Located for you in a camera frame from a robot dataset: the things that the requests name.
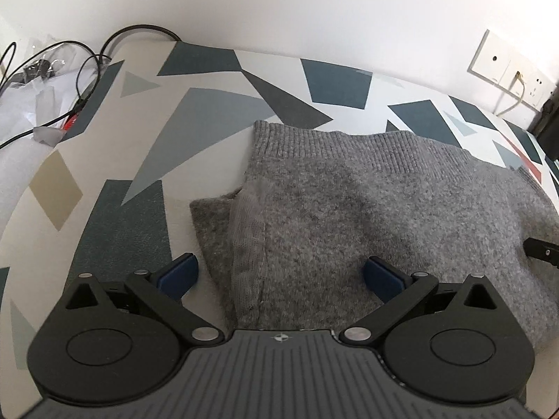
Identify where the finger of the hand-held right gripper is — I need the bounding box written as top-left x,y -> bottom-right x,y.
523,236 -> 559,267

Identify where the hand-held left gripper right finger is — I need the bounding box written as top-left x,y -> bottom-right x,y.
340,256 -> 501,345

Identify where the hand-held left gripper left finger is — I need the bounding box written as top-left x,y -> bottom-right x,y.
64,252 -> 223,346

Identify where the grey knit sweater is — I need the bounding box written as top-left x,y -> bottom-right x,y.
189,119 -> 559,355

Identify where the black side cabinet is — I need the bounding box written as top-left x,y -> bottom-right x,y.
526,83 -> 559,163

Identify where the geometric patterned desk mat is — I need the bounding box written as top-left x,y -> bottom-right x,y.
0,41 -> 559,361

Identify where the white socket cable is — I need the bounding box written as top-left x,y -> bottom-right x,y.
495,71 -> 525,119

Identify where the white wall socket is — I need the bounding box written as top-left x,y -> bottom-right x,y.
467,29 -> 559,111

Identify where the thin black cable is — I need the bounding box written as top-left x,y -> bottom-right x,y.
0,40 -> 112,149

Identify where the thick black cable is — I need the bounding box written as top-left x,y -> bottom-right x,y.
100,25 -> 185,60

